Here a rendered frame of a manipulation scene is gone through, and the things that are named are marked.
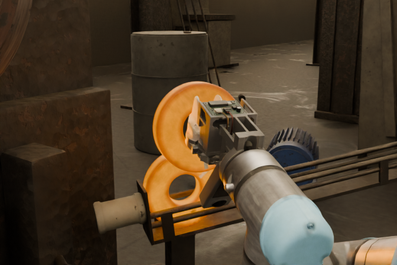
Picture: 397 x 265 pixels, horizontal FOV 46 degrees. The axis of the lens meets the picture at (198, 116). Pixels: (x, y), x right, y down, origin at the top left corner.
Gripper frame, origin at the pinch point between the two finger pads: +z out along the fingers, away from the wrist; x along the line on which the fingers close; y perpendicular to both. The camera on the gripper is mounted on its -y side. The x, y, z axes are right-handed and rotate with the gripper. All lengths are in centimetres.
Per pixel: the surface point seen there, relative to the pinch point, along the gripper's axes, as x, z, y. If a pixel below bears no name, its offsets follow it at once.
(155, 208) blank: 5.8, 2.6, -20.5
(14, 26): 28.1, 10.0, 12.8
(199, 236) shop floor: -41, 91, -114
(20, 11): 27.1, 11.2, 14.8
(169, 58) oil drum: -62, 230, -76
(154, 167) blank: 5.8, 5.2, -13.1
